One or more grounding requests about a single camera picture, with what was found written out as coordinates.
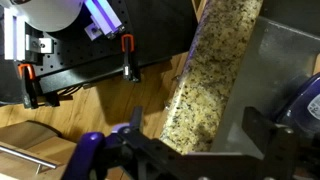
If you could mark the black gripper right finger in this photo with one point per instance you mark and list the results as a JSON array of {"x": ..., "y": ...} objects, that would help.
[{"x": 260, "y": 130}]

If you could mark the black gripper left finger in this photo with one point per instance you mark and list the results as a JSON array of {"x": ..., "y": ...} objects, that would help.
[{"x": 136, "y": 118}]

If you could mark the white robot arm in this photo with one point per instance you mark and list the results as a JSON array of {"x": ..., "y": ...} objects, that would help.
[{"x": 113, "y": 103}]

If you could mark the dark blue detergent bottle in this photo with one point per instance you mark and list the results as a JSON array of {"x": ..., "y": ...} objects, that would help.
[{"x": 302, "y": 110}]

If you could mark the stainless steel sink basin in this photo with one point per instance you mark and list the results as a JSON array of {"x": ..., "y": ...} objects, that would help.
[{"x": 278, "y": 60}]

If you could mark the granite countertop edge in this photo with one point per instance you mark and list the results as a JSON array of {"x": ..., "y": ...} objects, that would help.
[{"x": 209, "y": 73}]

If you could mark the orange black clamp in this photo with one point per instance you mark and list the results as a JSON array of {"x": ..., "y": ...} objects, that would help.
[
  {"x": 29, "y": 96},
  {"x": 128, "y": 48}
]

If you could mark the wooden drawer with handle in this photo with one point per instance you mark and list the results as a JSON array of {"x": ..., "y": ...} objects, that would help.
[{"x": 33, "y": 151}]

